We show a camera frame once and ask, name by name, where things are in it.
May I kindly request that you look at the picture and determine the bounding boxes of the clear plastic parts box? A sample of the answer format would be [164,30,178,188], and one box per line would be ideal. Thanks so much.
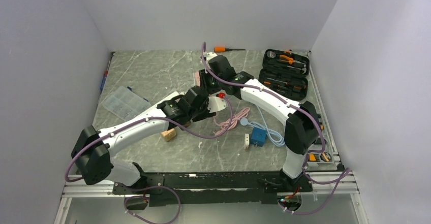
[102,86,151,121]

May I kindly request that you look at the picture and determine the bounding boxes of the grey tool case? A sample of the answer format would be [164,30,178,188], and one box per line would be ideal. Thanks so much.
[308,113,341,168]

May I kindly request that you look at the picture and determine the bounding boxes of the orange handled screwdriver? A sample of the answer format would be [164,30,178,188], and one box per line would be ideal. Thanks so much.
[213,47,245,53]

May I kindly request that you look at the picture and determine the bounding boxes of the red blue pen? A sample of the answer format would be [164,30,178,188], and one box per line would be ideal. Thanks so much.
[100,64,110,92]

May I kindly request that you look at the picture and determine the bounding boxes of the white cube socket small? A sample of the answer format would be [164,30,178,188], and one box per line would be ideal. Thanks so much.
[244,134,250,151]

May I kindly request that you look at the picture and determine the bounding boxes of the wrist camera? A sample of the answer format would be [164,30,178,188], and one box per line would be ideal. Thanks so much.
[203,52,218,62]
[207,96,228,113]

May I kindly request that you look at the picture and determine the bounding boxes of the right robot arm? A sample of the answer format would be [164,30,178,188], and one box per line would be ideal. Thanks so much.
[200,52,324,191]

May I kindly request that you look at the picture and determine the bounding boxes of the beige cube socket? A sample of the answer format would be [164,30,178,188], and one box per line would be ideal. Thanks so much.
[160,129,177,142]

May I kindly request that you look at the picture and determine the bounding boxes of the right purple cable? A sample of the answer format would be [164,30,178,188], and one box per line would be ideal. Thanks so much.
[201,42,352,216]

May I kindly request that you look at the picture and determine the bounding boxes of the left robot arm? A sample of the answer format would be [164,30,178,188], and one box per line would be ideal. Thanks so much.
[71,86,216,194]

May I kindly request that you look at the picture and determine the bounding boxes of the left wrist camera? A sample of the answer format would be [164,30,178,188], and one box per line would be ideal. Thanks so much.
[207,96,228,113]

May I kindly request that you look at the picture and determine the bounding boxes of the purple cable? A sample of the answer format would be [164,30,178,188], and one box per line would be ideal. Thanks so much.
[201,42,352,216]
[64,96,235,224]

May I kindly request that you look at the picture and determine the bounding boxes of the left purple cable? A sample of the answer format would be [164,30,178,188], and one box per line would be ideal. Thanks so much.
[64,96,235,224]

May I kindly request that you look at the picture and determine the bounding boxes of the pink cable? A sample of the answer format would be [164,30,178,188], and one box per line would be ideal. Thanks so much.
[213,107,251,137]

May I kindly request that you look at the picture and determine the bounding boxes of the white long power strip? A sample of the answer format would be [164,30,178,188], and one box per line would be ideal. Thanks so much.
[164,91,182,101]

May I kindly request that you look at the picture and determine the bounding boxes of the blue cube socket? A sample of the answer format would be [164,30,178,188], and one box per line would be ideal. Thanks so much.
[250,127,267,147]

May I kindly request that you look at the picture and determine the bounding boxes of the orange pliers in black case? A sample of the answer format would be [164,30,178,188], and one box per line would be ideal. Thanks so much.
[278,55,295,65]

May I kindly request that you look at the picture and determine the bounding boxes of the pink power strip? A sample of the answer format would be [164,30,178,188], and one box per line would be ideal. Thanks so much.
[194,72,201,86]

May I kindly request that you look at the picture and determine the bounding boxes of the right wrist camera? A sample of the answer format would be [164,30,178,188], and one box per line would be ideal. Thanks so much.
[203,52,218,62]

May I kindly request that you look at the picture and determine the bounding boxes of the black tool case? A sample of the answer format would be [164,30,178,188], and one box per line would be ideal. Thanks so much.
[258,49,310,101]

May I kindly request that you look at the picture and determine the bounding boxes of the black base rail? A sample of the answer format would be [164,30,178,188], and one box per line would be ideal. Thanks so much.
[112,171,313,207]

